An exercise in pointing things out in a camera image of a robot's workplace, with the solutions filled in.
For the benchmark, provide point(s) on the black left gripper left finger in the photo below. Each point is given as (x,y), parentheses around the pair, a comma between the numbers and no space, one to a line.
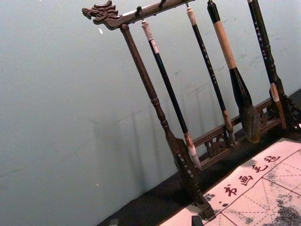
(114,223)

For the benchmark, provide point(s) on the black brush with white characters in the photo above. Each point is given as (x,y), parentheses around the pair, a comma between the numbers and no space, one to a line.
(258,30)

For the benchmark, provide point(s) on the dark wooden dragon brush rack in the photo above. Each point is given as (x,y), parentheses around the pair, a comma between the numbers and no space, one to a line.
(138,61)

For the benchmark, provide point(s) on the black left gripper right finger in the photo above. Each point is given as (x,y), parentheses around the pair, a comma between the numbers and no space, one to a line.
(196,221)

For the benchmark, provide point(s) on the white gridded felt mat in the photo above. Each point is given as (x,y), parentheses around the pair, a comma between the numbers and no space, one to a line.
(258,200)

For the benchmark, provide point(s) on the black table cloth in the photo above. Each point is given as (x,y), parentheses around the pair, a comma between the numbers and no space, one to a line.
(152,200)

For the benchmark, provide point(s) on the thin black calligraphy brush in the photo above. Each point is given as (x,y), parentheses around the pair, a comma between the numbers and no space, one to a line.
(207,58)

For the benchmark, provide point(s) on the black brush with white label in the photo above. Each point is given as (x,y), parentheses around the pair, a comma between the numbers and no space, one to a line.
(164,77)

